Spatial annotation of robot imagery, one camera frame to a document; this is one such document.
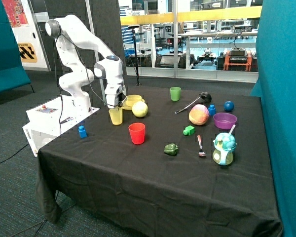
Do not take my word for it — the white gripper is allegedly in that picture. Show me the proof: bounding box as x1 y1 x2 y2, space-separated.
105 84 126 109

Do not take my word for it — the yellow bowl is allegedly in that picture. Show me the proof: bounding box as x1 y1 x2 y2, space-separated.
124 95 142 107

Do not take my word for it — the yellow cup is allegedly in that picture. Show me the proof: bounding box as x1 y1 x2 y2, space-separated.
109 107 123 125

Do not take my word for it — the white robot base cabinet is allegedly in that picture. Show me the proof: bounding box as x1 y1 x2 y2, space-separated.
23 95 99 157

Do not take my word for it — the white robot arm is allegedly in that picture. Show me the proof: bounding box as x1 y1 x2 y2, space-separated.
45 15 126 112

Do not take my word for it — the yellow plate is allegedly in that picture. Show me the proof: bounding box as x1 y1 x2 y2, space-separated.
121 99 145 110

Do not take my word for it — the red cup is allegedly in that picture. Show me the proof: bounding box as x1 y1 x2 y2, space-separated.
128 122 146 145

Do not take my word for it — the green cup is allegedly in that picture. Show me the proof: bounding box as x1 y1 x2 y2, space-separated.
170 86 181 101

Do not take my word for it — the purple bowl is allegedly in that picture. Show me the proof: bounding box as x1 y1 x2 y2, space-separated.
213 113 237 130

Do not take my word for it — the yellow-green ball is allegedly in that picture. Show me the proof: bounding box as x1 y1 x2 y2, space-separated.
132 101 148 118

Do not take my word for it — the blue block left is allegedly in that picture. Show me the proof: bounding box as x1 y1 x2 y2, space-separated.
78 125 87 139

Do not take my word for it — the green toy pepper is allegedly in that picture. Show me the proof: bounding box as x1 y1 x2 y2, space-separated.
164 143 179 156

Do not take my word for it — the green block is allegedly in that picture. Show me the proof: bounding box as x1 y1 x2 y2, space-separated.
183 125 195 136

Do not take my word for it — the black tablecloth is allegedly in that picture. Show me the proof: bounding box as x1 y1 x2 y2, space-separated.
36 86 284 237

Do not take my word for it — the pink orange ball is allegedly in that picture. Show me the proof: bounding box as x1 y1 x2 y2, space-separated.
188 104 210 125

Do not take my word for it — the black ladle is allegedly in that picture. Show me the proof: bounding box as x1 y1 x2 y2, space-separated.
174 91 212 114

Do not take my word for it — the blue block near ball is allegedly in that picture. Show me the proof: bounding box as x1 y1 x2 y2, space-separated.
208 104 216 116

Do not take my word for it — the yellow black sign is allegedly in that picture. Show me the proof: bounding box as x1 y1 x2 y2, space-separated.
18 42 37 63

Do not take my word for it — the dark blue ball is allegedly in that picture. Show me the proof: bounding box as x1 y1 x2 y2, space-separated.
223 101 235 112

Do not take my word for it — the turtle sippy bottle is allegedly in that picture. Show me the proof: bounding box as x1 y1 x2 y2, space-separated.
212 124 237 166

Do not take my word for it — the teal sofa left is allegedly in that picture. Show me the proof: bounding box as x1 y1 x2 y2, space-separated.
0 1 31 93

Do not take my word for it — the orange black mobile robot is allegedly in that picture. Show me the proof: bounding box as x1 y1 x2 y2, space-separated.
223 48 252 72

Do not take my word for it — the red poster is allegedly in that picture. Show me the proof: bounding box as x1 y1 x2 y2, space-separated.
2 0 29 28

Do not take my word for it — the teal partition right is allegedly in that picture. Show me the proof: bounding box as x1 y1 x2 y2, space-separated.
252 0 296 237

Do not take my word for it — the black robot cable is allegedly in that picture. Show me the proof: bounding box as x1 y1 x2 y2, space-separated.
53 33 119 135

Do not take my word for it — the fork with pink handle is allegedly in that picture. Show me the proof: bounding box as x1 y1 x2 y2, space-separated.
197 135 206 158

